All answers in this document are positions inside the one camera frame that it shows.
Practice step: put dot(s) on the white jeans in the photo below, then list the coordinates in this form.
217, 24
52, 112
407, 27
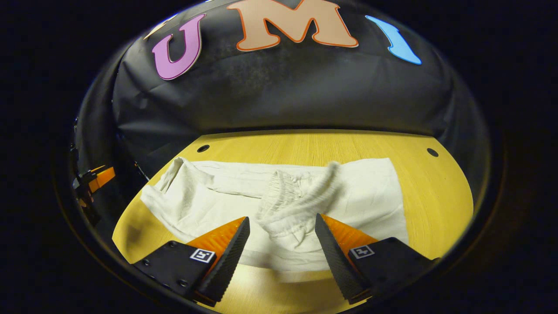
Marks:
218, 196

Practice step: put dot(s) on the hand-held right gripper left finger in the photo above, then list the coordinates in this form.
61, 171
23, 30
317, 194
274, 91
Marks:
229, 261

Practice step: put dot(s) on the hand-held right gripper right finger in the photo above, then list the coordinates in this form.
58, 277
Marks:
335, 261

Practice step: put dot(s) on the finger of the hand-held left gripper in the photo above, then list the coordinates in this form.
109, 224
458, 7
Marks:
103, 178

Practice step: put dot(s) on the black backdrop cloth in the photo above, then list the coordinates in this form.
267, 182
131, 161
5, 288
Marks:
283, 96

